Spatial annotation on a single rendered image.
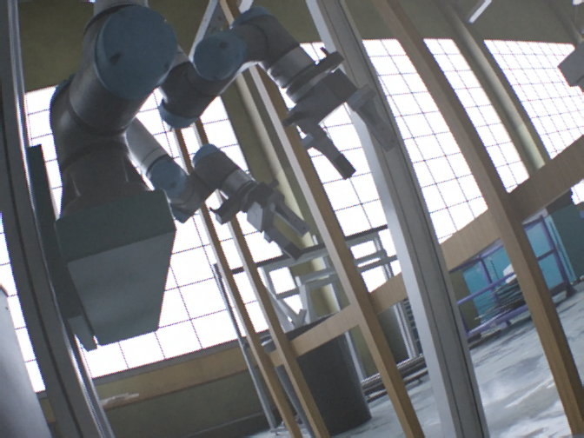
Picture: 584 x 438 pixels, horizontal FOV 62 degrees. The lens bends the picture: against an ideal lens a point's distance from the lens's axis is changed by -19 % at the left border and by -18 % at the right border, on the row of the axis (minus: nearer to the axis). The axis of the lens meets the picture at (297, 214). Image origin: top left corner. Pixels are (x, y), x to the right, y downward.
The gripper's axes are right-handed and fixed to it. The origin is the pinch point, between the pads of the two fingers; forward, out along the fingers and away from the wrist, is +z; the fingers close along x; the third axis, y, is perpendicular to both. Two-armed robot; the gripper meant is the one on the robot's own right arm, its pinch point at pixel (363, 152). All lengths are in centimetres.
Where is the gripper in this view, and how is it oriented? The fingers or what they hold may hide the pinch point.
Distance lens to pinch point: 96.4
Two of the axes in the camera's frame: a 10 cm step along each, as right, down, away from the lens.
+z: 6.3, 7.7, 0.5
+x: 4.3, -2.9, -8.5
